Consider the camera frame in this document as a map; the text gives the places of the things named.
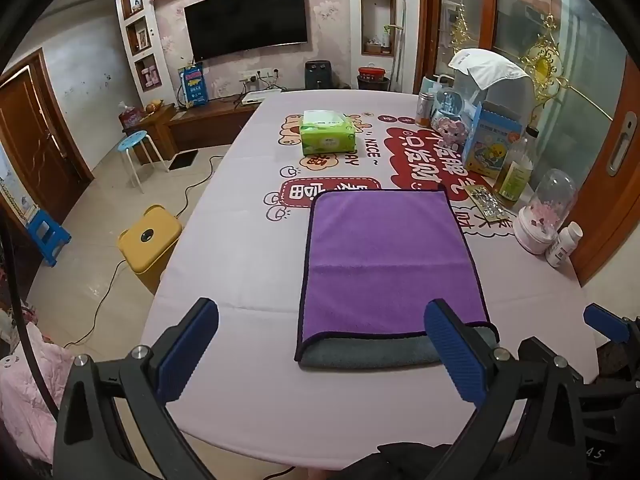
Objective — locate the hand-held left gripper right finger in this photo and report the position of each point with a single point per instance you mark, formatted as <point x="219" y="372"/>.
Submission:
<point x="457" y="355"/>

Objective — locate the blue round stool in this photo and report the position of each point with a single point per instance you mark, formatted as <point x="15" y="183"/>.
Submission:
<point x="134" y="140"/>

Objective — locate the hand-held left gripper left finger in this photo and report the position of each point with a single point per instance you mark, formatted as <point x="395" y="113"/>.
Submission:
<point x="187" y="347"/>

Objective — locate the red and black bucket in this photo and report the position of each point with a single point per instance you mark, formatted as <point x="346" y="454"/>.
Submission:
<point x="372" y="80"/>

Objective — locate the black air fryer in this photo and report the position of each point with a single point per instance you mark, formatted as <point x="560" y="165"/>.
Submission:
<point x="315" y="75"/>

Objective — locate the red tissue box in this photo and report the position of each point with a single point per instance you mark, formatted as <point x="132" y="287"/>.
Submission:
<point x="129" y="117"/>

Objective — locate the black floor mat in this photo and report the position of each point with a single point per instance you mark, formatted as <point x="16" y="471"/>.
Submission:
<point x="182" y="161"/>

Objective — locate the white cloth cover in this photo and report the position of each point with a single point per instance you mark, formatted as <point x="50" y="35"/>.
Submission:
<point x="487" y="67"/>

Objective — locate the gold door ornament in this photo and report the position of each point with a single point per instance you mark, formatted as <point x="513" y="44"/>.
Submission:
<point x="542" y="62"/>

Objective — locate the blue plastic step stool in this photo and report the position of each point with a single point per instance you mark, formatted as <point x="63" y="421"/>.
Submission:
<point x="42" y="230"/>

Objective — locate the pink quilted blanket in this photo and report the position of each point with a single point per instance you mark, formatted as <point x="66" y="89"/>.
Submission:
<point x="30" y="385"/>

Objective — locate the blue printed box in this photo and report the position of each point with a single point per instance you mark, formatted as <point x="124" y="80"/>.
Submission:
<point x="194" y="85"/>

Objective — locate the white countertop appliance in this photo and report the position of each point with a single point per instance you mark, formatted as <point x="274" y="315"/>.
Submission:
<point x="507" y="97"/>

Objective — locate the wooden door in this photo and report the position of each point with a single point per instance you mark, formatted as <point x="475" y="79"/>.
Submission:
<point x="35" y="135"/>

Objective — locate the pill blister pack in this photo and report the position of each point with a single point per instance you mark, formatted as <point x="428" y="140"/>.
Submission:
<point x="487" y="202"/>

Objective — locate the snow globe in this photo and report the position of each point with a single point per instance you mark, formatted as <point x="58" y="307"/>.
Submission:
<point x="450" y="117"/>

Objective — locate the jar with orange contents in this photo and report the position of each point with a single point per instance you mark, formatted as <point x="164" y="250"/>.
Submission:
<point x="424" y="110"/>

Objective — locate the grey towel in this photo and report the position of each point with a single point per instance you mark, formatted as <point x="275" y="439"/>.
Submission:
<point x="370" y="352"/>

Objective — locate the mop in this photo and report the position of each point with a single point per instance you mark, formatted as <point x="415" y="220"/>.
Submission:
<point x="398" y="50"/>

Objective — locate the white set-top box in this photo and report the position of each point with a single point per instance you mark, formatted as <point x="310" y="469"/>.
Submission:
<point x="260" y="97"/>

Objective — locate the wooden television cabinet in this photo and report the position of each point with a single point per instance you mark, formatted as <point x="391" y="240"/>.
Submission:
<point x="200" y="122"/>

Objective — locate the white pill bottle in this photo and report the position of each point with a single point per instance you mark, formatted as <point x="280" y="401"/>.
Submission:
<point x="562" y="247"/>

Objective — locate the purple towel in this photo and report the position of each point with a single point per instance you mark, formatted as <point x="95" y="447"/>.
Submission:
<point x="390" y="260"/>

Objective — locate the yellow plastic stool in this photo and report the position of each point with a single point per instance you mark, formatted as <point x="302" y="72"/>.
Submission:
<point x="147" y="240"/>

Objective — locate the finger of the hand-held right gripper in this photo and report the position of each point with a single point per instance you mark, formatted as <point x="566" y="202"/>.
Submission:
<point x="606" y="322"/>

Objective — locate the glass dome with pink flowers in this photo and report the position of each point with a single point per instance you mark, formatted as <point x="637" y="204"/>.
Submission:
<point x="547" y="205"/>

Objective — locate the glass oil bottle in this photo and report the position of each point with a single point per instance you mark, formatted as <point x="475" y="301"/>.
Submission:
<point x="515" y="172"/>

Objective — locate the blue cardboard carton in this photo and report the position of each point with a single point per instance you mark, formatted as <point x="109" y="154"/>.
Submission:
<point x="487" y="147"/>

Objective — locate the wall-mounted television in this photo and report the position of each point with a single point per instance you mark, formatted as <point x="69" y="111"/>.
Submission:
<point x="245" y="17"/>

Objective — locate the green tissue pack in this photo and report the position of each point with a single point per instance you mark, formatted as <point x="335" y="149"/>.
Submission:
<point x="327" y="132"/>

